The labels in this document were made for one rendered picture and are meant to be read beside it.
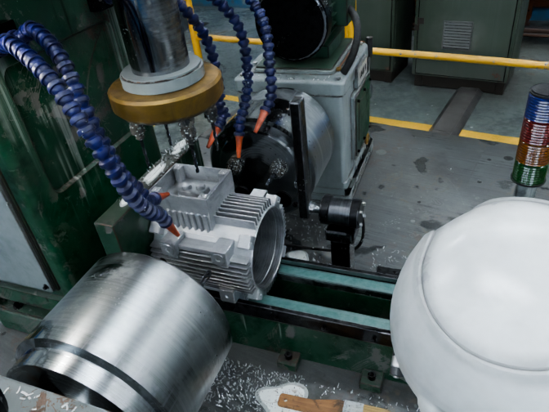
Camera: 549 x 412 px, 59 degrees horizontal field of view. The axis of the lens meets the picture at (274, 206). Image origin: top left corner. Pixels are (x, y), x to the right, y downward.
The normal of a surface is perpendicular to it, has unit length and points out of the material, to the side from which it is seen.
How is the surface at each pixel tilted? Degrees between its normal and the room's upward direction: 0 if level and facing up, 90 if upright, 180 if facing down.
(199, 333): 65
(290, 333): 90
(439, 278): 37
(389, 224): 0
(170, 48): 90
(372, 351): 90
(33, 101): 90
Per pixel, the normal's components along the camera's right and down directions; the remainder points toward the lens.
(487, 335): -0.44, -0.31
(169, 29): 0.77, 0.30
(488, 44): -0.51, 0.55
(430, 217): -0.11, -0.81
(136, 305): 0.29, -0.69
